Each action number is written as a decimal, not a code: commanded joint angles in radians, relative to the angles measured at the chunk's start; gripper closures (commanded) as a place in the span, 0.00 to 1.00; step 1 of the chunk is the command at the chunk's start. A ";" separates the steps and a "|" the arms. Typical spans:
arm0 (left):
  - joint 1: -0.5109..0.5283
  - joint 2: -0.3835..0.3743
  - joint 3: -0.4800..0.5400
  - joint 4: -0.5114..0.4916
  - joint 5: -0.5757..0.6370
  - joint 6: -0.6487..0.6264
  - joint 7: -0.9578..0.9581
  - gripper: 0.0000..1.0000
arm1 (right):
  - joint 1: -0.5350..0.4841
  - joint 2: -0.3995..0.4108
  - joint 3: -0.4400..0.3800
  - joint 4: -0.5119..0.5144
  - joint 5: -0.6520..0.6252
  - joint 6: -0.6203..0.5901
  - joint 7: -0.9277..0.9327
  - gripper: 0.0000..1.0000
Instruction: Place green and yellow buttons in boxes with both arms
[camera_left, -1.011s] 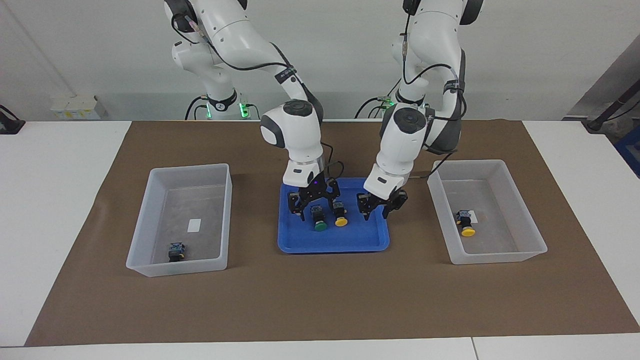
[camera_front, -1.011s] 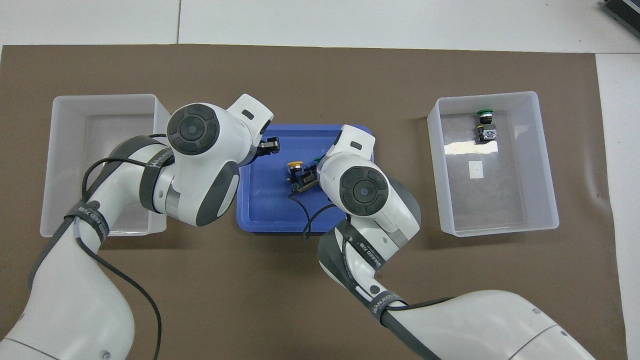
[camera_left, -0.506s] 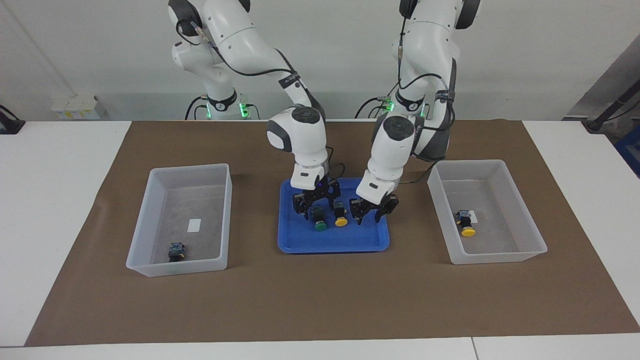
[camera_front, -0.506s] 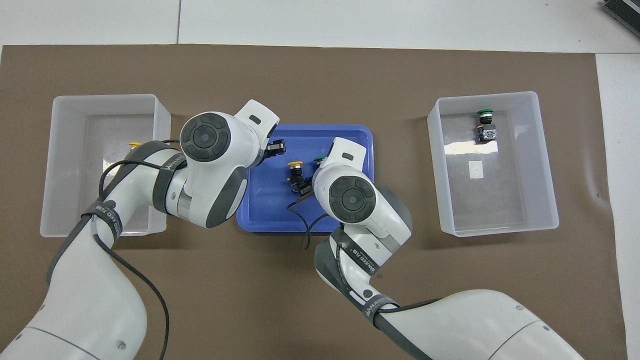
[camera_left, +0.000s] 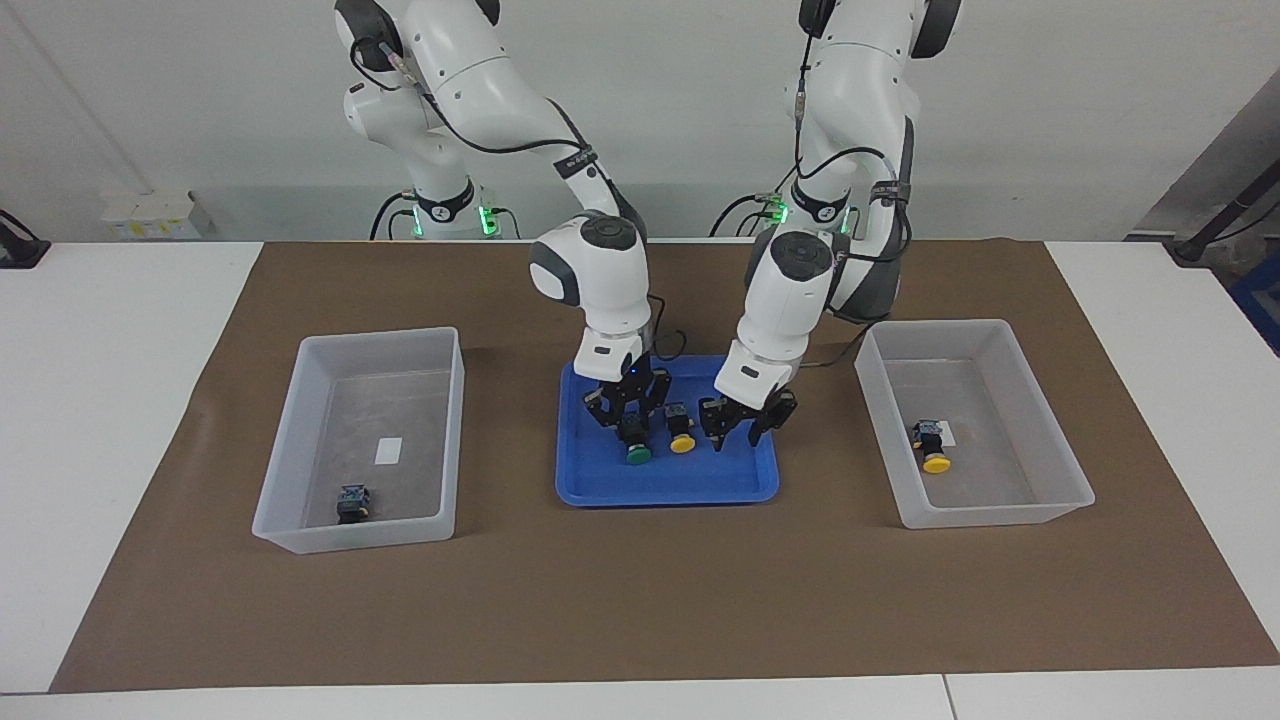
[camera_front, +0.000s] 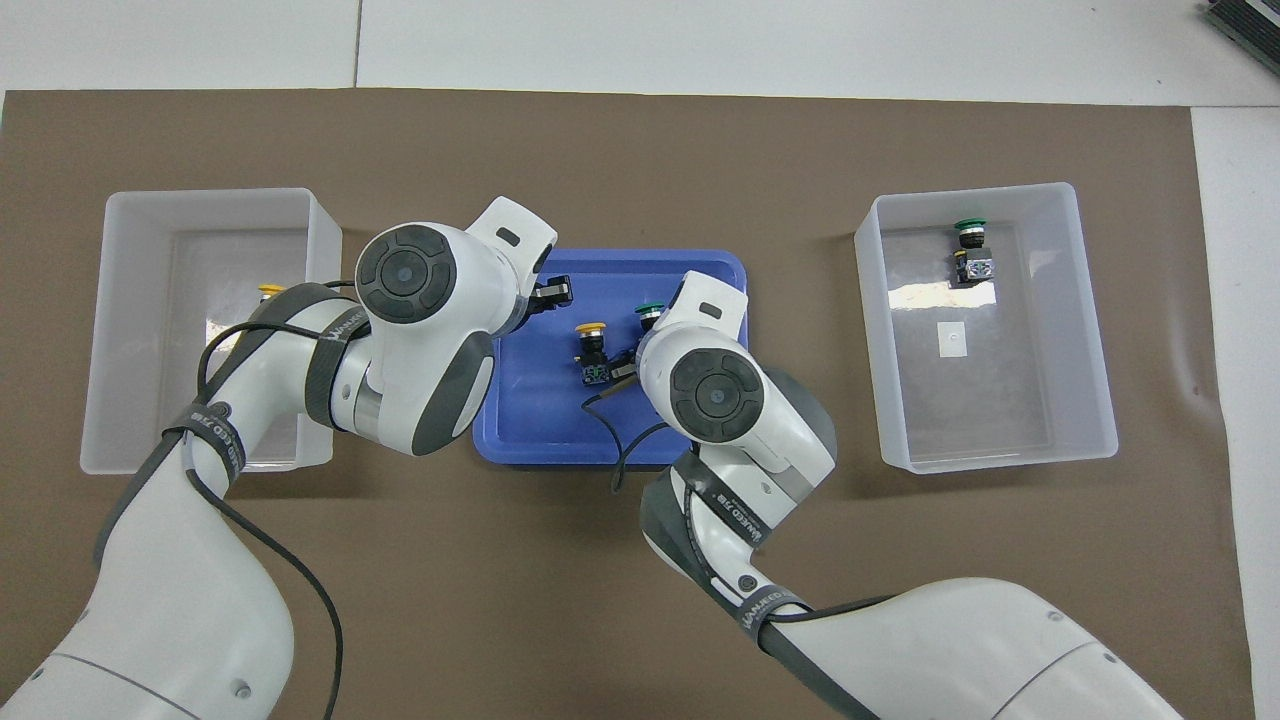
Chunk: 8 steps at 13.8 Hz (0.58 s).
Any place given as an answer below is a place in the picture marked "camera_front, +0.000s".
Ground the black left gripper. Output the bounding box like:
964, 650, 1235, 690
520, 275, 642, 386

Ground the blue plastic tray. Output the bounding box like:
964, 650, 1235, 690
472, 248, 751, 467

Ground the brown table mat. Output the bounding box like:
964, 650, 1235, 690
0, 88, 1256, 720

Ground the translucent white plastic box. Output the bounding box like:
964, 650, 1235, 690
80, 188, 343, 476
853, 182, 1119, 474

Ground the dark ribbed device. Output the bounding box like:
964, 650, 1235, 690
1200, 0, 1280, 56

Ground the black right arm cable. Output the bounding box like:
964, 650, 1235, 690
583, 385, 896, 626

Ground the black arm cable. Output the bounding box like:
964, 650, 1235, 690
583, 385, 896, 626
186, 279, 359, 720

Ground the black velcro cable strap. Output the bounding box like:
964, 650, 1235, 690
160, 399, 247, 492
688, 464, 773, 550
737, 587, 814, 652
302, 309, 374, 430

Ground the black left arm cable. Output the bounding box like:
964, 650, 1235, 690
186, 279, 359, 720

